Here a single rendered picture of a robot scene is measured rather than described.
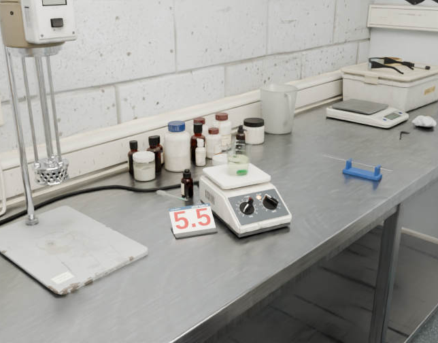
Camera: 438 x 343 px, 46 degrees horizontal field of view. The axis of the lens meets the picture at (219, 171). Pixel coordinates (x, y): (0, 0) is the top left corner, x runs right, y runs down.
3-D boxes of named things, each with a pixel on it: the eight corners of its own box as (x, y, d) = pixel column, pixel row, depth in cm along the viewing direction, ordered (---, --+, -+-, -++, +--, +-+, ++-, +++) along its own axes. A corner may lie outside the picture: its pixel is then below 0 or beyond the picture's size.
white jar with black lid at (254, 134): (264, 139, 167) (265, 118, 165) (262, 145, 161) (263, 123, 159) (244, 137, 169) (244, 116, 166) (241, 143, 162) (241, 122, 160)
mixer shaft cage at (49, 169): (77, 178, 97) (62, 45, 88) (45, 188, 93) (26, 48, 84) (58, 170, 101) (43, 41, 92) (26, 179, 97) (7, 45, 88)
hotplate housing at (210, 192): (292, 226, 109) (294, 192, 106) (238, 239, 104) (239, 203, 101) (243, 190, 128) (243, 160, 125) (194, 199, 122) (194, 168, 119)
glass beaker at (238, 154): (222, 177, 113) (222, 143, 110) (229, 169, 118) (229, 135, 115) (249, 180, 111) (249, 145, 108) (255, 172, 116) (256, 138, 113)
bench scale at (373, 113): (387, 131, 177) (389, 117, 175) (322, 117, 194) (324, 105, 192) (410, 120, 190) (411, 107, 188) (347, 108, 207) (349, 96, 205)
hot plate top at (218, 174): (273, 180, 112) (273, 177, 112) (224, 190, 108) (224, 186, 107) (246, 163, 122) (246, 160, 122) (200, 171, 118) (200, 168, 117)
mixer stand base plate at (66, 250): (150, 253, 99) (150, 248, 98) (58, 297, 85) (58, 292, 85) (66, 208, 118) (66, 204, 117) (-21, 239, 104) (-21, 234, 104)
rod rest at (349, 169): (382, 177, 136) (383, 165, 134) (377, 181, 133) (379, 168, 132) (347, 169, 141) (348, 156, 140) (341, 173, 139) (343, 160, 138)
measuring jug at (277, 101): (307, 137, 169) (309, 92, 163) (270, 141, 166) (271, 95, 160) (285, 123, 185) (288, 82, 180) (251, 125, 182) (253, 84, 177)
